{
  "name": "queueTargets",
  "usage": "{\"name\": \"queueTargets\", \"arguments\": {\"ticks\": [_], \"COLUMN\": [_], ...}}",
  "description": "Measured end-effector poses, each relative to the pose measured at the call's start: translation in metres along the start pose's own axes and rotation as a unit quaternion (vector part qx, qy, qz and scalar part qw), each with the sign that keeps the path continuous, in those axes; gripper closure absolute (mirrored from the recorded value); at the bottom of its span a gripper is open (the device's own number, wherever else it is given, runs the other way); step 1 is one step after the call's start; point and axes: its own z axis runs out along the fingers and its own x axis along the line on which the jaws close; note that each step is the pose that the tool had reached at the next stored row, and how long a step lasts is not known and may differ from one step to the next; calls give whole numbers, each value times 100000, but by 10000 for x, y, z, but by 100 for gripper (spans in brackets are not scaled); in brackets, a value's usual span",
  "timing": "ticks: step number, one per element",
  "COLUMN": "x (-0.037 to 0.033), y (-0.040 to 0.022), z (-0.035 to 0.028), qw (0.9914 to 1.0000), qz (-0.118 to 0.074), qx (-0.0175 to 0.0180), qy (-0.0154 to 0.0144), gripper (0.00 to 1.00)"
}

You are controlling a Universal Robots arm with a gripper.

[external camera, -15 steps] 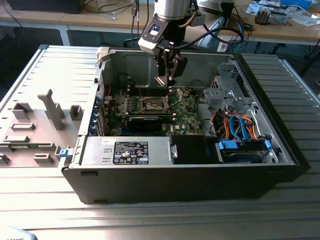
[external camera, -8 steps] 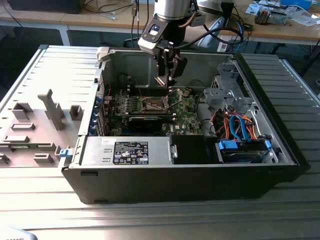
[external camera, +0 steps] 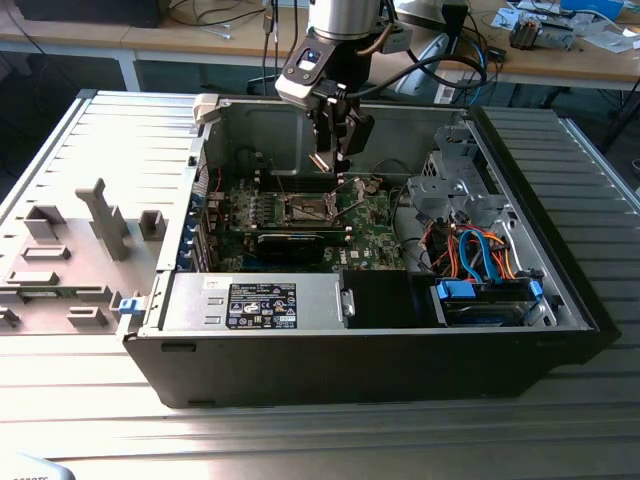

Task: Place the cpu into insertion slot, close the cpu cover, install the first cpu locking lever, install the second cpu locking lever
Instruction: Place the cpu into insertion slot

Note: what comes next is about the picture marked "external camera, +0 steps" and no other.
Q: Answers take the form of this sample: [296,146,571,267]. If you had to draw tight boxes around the black graphics card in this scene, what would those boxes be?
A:
[254,230,326,265]

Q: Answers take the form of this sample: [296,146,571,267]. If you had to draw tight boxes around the grey parts rack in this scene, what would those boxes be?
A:
[0,177,169,336]

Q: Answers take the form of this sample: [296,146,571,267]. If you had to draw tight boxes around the blue disk wire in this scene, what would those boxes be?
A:
[457,228,496,284]

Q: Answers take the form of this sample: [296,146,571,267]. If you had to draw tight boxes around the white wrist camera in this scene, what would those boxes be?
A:
[273,42,347,109]

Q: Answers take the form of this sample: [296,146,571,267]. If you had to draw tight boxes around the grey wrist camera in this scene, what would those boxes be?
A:
[382,22,414,54]

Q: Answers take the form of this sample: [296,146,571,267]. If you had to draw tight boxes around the blue cardboard box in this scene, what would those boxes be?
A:
[559,0,625,21]

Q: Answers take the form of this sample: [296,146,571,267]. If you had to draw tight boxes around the white object with text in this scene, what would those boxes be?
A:
[0,452,76,480]

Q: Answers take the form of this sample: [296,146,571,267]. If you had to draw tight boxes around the black camera cable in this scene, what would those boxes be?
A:
[322,52,489,101]

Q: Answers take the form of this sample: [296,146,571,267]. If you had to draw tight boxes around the beige case latch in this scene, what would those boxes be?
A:
[192,93,221,125]

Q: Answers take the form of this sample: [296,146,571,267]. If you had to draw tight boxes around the CPU socket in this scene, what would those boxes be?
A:
[280,191,340,226]

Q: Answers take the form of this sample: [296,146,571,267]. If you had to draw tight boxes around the silver power supply unit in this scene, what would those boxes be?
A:
[159,272,357,334]

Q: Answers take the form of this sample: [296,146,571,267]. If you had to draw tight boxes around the hard disk in blue carrier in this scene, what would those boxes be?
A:
[430,277,545,329]

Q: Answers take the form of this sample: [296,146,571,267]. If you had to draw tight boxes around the grey metal drive part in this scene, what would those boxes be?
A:
[537,17,576,51]

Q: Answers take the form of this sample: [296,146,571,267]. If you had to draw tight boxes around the orange disk wire bundle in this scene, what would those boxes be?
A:
[422,222,519,281]

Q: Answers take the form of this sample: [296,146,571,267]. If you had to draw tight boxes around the light wooden desk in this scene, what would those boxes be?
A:
[434,0,640,94]
[0,4,311,94]

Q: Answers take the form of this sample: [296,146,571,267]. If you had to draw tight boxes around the black power supply label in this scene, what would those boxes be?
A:
[227,282,299,331]

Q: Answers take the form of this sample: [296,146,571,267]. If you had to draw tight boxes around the black plastic shroud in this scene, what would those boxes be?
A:
[343,269,436,330]

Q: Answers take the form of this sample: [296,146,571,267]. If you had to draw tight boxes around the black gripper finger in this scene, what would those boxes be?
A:
[309,98,338,155]
[332,101,377,176]

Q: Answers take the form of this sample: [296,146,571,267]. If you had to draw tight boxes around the silver metal drive cage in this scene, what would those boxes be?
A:
[405,124,511,226]

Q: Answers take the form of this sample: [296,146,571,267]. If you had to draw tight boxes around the white paper sheets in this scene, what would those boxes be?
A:
[574,17,640,54]

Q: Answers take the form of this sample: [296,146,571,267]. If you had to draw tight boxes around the dark finned CPU cooler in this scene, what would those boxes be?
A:
[508,14,544,51]

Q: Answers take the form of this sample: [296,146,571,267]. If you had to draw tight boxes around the silver square CPU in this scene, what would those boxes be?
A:
[307,152,337,176]

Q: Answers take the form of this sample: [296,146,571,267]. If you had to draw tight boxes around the black computer box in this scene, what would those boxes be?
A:
[12,0,166,29]

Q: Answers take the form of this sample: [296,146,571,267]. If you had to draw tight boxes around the metal socket cover frame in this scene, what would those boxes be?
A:
[329,177,368,225]

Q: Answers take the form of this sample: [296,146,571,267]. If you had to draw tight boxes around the green motherboard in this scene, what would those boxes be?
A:
[207,174,426,274]

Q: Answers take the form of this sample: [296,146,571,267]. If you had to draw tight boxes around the black open PC case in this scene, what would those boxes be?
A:
[122,92,621,411]

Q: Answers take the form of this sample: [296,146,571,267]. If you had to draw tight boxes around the black upright box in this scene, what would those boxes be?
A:
[442,2,471,60]

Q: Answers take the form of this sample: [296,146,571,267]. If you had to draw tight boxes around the thin wire locking lever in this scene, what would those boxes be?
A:
[337,192,364,226]
[269,157,292,209]

